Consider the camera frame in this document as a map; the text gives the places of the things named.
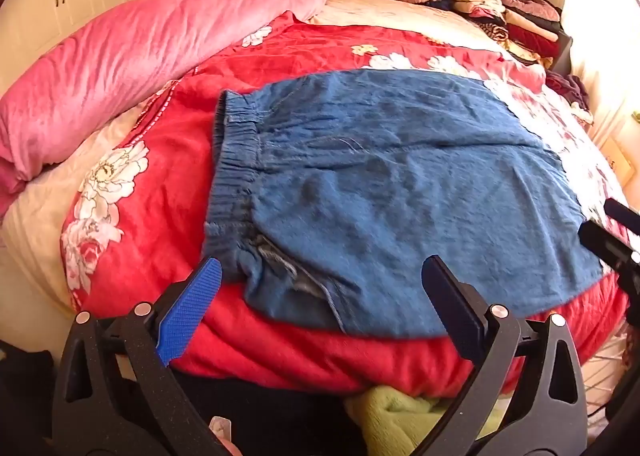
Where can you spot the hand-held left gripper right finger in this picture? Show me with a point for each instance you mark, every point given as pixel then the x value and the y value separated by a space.
pixel 452 306

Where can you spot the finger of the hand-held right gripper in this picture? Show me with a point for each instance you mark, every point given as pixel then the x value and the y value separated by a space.
pixel 622 213
pixel 607 243

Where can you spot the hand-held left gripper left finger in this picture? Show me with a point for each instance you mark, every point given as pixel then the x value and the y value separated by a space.
pixel 190 306

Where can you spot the blue denim pants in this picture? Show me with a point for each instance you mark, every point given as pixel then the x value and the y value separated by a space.
pixel 400 196

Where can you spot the yellow-green cloth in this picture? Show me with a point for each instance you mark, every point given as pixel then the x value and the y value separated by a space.
pixel 405 418

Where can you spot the dark purple garment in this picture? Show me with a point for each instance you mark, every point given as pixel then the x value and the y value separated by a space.
pixel 567 86

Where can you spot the pile of folded clothes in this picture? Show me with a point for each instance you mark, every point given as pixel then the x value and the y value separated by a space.
pixel 505 11

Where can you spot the pink plush blanket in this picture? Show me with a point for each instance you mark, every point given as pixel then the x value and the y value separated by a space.
pixel 125 51

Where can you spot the red floral blanket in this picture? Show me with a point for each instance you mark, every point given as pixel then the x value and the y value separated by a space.
pixel 300 51

